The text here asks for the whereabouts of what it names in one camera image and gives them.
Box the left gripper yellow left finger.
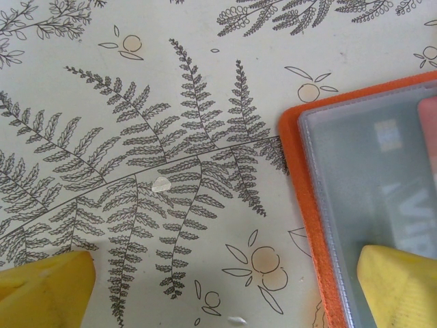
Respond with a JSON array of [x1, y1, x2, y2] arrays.
[[0, 251, 96, 328]]

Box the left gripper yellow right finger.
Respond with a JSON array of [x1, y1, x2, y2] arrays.
[[356, 244, 437, 328]]

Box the black VIP card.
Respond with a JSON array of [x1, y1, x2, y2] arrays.
[[307, 102, 437, 328]]

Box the floral fern print tablecloth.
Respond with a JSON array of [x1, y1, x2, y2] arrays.
[[0, 0, 437, 328]]

